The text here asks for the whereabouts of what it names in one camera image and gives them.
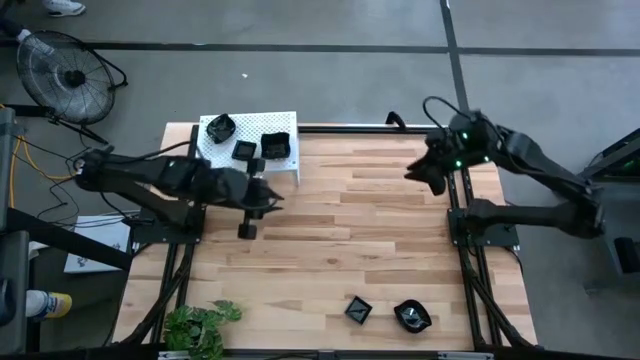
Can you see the black box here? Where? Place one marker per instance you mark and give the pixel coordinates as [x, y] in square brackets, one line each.
[627, 255]

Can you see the black leaf-shaped plate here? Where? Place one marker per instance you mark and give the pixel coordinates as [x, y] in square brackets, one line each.
[221, 127]
[412, 316]

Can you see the person's leg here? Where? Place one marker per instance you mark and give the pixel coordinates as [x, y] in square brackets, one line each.
[10, 26]

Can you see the white perforated metal shelf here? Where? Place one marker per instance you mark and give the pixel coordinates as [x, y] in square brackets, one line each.
[270, 122]

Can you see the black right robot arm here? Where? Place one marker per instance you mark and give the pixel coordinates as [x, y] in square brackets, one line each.
[530, 160]

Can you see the black metal floor fan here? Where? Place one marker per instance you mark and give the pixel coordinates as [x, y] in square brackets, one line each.
[67, 77]

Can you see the grey cabinet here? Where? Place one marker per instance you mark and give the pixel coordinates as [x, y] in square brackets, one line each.
[6, 165]

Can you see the small black square plate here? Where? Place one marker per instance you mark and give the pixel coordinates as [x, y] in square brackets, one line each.
[244, 150]
[358, 310]

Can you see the dark grey case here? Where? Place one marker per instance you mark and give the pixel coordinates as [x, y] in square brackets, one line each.
[12, 260]

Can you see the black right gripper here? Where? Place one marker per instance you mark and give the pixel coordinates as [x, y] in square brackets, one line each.
[442, 150]

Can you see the green leafy plant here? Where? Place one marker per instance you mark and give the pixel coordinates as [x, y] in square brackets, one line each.
[195, 327]

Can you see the person's foot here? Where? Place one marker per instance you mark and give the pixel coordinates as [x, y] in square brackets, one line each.
[65, 6]
[36, 44]

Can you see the black aluminium table frame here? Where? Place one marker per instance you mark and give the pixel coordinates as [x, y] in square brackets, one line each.
[350, 129]

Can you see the white cardboard box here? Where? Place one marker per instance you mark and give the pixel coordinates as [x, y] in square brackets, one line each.
[100, 250]

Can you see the grey side table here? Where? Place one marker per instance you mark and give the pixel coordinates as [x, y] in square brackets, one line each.
[615, 220]

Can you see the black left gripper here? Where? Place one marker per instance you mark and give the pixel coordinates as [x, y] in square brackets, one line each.
[252, 192]

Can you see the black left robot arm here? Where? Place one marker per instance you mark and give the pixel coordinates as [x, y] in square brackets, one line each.
[150, 172]

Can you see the black wavy square bowl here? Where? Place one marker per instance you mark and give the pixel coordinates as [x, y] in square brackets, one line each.
[275, 145]

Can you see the white and yellow bottle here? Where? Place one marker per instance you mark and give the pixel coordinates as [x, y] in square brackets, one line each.
[50, 305]

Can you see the black diagonal beam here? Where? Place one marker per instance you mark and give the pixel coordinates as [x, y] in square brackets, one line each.
[65, 239]

